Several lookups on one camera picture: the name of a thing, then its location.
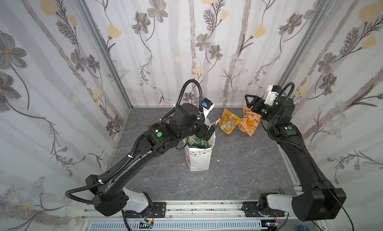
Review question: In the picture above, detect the white paper bag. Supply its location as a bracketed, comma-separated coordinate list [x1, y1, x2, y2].
[183, 118, 219, 172]

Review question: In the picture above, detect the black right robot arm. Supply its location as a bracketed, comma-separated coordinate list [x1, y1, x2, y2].
[244, 82, 347, 222]

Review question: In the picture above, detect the orange snack packet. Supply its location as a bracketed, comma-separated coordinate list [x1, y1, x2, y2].
[238, 106, 261, 137]

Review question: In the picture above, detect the green candy packet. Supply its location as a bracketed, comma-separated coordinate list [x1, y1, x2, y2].
[186, 136, 208, 149]

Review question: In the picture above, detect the yellow snack packet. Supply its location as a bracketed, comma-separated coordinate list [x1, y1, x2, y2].
[219, 108, 242, 135]

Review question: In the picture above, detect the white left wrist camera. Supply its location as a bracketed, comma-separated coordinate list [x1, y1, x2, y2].
[202, 98, 214, 118]

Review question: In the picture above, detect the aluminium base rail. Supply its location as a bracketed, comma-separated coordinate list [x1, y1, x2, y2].
[79, 200, 332, 231]

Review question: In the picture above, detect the aluminium corner post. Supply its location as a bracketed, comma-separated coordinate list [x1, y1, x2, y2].
[277, 0, 335, 86]
[74, 0, 133, 110]

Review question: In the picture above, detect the aluminium corner post right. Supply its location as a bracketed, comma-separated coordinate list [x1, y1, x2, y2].
[277, 0, 335, 86]

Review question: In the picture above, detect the aluminium corner post left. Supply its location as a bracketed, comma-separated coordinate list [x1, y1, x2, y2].
[74, 0, 133, 110]

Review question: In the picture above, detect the white slotted cable duct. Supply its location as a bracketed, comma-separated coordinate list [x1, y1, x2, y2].
[89, 220, 264, 231]

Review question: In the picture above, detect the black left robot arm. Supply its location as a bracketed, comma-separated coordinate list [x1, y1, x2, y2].
[65, 79, 215, 217]

